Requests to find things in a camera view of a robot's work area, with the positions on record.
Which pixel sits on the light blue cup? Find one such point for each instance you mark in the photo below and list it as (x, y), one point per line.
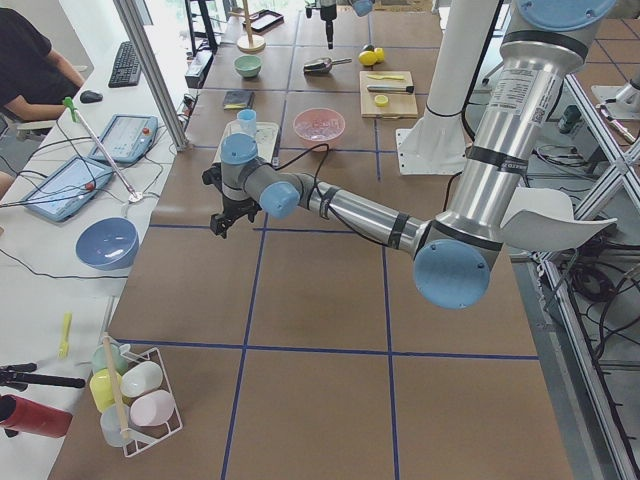
(247, 121)

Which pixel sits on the metal ice scoop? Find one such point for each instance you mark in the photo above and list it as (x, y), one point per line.
(323, 65)

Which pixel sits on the teach pendant tablet near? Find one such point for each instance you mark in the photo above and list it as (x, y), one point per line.
(68, 189)

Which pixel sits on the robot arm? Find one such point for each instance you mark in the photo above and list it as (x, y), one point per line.
(453, 254)
(360, 7)

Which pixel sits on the black keyboard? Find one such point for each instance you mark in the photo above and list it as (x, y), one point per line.
(126, 69)

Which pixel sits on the green bowl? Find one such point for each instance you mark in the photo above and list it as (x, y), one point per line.
(248, 66)

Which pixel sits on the yellow lemon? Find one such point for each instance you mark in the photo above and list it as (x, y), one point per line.
(379, 54)
(368, 58)

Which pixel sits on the half lemon slice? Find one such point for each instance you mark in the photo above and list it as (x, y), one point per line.
(381, 100)

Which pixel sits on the red bottle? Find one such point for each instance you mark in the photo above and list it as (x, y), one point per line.
(24, 415)

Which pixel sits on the white wire cup rack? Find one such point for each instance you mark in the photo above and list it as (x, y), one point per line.
(134, 397)

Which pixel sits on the black computer mouse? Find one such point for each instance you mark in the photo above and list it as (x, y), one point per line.
(89, 97)

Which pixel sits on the blue bowl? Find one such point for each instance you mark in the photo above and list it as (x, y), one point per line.
(109, 244)

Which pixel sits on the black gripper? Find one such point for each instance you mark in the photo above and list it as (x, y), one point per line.
(233, 205)
(328, 14)

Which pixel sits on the grey folded cloth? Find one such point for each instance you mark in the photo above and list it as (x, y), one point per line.
(238, 100)

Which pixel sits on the yellow plastic fork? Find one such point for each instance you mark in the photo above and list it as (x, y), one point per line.
(63, 348)

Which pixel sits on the yellow plastic knife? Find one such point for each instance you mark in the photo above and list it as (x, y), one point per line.
(385, 77)

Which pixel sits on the pink bowl of ice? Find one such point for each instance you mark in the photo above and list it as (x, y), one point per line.
(319, 126)

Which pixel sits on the metal cylinder tool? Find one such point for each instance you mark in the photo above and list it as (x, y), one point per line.
(391, 89)

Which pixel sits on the seated person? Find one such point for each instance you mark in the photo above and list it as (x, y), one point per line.
(35, 78)

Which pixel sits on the white chair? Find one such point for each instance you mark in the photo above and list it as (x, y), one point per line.
(542, 219)

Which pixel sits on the aluminium frame post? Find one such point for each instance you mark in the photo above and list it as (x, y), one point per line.
(134, 28)

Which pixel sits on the wooden cutting board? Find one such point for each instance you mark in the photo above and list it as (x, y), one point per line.
(400, 105)

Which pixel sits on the cream serving tray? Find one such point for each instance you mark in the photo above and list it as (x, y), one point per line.
(265, 140)

